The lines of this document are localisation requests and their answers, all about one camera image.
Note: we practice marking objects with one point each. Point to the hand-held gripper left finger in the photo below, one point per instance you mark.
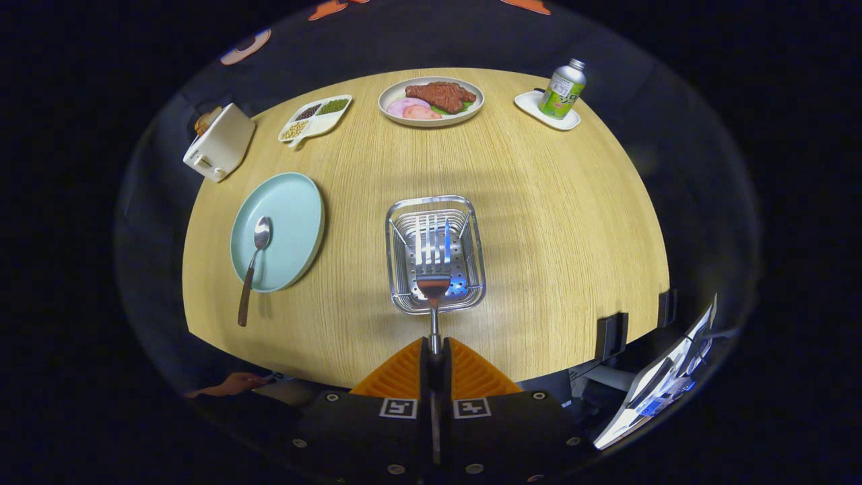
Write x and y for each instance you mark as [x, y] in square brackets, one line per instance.
[425, 370]

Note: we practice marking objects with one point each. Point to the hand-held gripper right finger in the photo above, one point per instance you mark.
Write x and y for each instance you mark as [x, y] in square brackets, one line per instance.
[446, 374]

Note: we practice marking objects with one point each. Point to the large black table clamp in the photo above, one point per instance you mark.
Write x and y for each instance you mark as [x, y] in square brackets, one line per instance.
[611, 335]

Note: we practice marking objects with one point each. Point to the light blue round plate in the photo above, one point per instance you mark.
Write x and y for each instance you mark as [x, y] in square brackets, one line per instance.
[289, 222]

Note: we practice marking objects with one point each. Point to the small black table clamp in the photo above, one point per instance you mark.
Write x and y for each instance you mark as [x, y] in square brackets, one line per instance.
[667, 308]

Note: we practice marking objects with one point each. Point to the beige round dinner plate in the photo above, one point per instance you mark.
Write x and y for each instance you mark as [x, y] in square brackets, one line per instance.
[431, 120]

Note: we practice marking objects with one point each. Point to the salmon pink ham slice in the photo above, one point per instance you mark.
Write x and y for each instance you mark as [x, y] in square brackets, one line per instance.
[421, 113]

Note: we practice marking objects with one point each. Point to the pale pink ham slice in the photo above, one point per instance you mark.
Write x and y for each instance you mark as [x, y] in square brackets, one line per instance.
[404, 106]

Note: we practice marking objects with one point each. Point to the green lettuce leaf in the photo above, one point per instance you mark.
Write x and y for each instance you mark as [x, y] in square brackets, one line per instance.
[465, 106]

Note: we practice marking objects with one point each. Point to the white divided snack dish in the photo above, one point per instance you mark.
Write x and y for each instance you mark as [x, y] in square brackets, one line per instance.
[323, 124]

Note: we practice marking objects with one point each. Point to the yellow soybeans portion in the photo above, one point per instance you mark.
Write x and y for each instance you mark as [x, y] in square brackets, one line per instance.
[293, 130]

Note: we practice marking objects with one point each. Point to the brown grilled steak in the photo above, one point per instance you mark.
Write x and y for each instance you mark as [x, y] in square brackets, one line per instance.
[441, 95]

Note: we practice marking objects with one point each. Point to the green mung beans portion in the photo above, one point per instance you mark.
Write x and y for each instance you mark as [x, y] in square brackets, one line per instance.
[333, 106]

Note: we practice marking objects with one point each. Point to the white oval coaster dish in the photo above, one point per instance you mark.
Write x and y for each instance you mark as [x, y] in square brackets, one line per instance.
[539, 108]

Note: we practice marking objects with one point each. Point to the dark beans portion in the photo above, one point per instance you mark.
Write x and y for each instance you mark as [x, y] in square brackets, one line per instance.
[308, 112]

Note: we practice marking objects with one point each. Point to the white toaster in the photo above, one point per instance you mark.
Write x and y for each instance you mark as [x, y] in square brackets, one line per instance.
[222, 145]

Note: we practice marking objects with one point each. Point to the green label metal bottle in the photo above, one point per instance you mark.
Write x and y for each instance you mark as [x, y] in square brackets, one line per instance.
[563, 91]

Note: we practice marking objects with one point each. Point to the brown toast slices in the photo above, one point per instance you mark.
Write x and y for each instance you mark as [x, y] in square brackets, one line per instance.
[206, 120]

